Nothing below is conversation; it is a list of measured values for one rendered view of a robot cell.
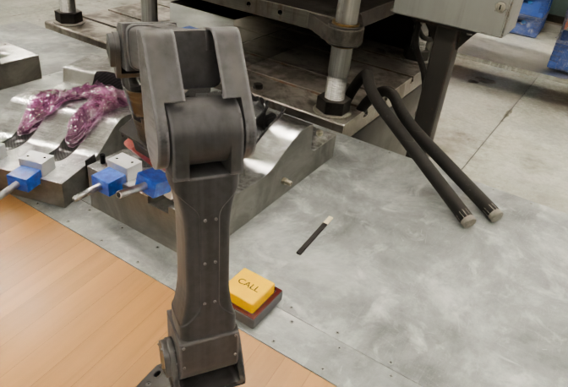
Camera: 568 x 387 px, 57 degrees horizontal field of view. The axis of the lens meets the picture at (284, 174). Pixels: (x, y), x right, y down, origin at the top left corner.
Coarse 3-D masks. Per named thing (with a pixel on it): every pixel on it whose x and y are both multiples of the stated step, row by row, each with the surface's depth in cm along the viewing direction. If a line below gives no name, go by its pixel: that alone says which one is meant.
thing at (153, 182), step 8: (152, 168) 87; (144, 176) 84; (152, 176) 85; (160, 176) 85; (136, 184) 83; (144, 184) 83; (152, 184) 83; (160, 184) 84; (168, 184) 86; (120, 192) 79; (128, 192) 80; (136, 192) 82; (144, 192) 85; (152, 192) 84; (160, 192) 85; (168, 192) 87
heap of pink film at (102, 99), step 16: (96, 80) 127; (48, 96) 114; (64, 96) 118; (80, 96) 122; (96, 96) 113; (112, 96) 117; (32, 112) 111; (48, 112) 112; (80, 112) 111; (96, 112) 112; (32, 128) 111; (80, 128) 109
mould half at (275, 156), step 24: (288, 120) 111; (264, 144) 106; (288, 144) 105; (312, 144) 118; (96, 168) 96; (144, 168) 97; (264, 168) 102; (288, 168) 108; (312, 168) 119; (96, 192) 98; (240, 192) 95; (264, 192) 103; (120, 216) 97; (144, 216) 93; (168, 216) 89; (240, 216) 98; (168, 240) 92
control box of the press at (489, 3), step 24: (408, 0) 140; (432, 0) 136; (456, 0) 133; (480, 0) 130; (504, 0) 127; (432, 24) 141; (456, 24) 135; (480, 24) 132; (504, 24) 130; (432, 48) 146; (456, 48) 145; (432, 72) 149; (432, 96) 152; (432, 120) 155
